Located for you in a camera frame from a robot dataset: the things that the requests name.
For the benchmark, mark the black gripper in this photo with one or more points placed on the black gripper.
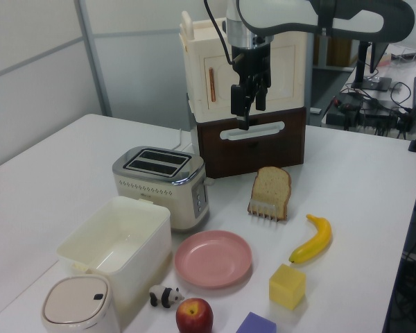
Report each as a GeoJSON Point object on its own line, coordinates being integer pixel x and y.
{"type": "Point", "coordinates": [253, 59]}

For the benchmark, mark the brown bread slice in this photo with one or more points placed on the brown bread slice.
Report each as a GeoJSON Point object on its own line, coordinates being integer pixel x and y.
{"type": "Point", "coordinates": [272, 185]}

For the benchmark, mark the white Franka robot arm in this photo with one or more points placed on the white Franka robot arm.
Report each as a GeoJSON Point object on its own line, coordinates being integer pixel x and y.
{"type": "Point", "coordinates": [298, 14]}

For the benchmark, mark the cream and chrome toaster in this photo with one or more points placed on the cream and chrome toaster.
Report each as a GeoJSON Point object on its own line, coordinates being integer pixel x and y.
{"type": "Point", "coordinates": [152, 196]}

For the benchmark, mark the cream toy oven cabinet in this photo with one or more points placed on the cream toy oven cabinet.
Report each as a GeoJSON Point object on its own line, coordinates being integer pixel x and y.
{"type": "Point", "coordinates": [284, 69]}

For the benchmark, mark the black power strip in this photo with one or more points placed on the black power strip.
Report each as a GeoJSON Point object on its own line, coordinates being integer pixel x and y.
{"type": "Point", "coordinates": [345, 111]}

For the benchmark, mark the tan cardboard box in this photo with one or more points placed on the tan cardboard box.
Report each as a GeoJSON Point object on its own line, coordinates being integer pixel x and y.
{"type": "Point", "coordinates": [339, 52]}

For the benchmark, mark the metal toast rack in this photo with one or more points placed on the metal toast rack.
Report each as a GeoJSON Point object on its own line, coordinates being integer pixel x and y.
{"type": "Point", "coordinates": [261, 209]}

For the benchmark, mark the black monitor with stand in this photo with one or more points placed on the black monitor with stand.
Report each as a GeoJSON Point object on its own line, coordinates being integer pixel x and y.
{"type": "Point", "coordinates": [360, 62]}

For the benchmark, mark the yellow banana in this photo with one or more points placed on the yellow banana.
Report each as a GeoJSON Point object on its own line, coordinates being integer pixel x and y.
{"type": "Point", "coordinates": [315, 243]}

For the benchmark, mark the pink plate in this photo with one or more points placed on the pink plate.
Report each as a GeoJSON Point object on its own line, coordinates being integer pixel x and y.
{"type": "Point", "coordinates": [213, 258]}

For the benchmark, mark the white plastic storage box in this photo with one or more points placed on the white plastic storage box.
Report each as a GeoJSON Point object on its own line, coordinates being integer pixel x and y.
{"type": "Point", "coordinates": [125, 225]}

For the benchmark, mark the yellow foam cube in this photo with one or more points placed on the yellow foam cube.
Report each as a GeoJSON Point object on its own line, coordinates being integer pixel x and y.
{"type": "Point", "coordinates": [286, 288]}

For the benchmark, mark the panda figurine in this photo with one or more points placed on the panda figurine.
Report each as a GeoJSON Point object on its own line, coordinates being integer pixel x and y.
{"type": "Point", "coordinates": [164, 295]}

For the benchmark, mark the purple foam cube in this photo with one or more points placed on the purple foam cube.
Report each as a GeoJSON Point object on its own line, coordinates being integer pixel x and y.
{"type": "Point", "coordinates": [256, 324]}

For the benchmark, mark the red apple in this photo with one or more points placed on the red apple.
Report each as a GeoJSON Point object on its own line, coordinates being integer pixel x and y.
{"type": "Point", "coordinates": [194, 317]}

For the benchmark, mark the small white lidded bin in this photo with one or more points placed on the small white lidded bin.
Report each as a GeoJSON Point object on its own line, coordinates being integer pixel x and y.
{"type": "Point", "coordinates": [76, 305]}

